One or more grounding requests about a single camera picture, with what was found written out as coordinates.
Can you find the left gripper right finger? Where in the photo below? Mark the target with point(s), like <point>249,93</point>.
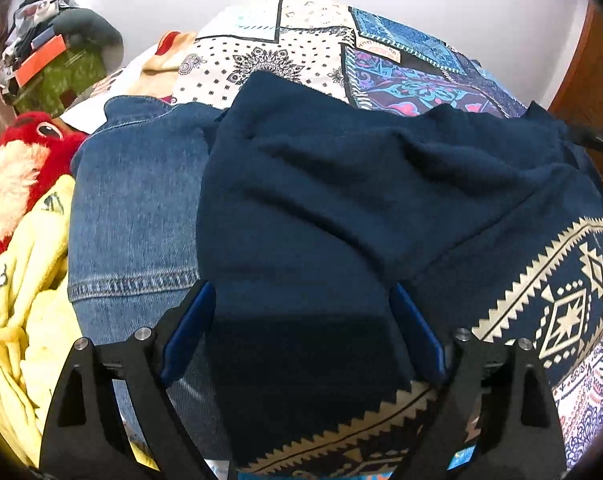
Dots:
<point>495,414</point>

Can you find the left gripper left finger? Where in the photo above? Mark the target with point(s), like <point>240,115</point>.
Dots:
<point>111,416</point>

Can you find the navy patterned hoodie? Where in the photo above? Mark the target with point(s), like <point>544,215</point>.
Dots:
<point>381,259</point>

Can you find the yellow garment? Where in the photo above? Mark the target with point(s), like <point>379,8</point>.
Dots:
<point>38,325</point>

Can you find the blue denim jeans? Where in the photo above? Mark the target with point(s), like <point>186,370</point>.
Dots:
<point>132,232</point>

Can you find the red plush toy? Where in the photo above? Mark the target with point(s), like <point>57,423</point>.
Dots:
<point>35,150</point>

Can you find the wooden door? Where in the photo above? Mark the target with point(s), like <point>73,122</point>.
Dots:
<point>579,101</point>

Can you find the white pillow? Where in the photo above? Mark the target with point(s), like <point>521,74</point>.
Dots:
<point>88,115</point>

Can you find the blue patchwork bedspread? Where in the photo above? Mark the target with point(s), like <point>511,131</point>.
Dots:
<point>356,60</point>

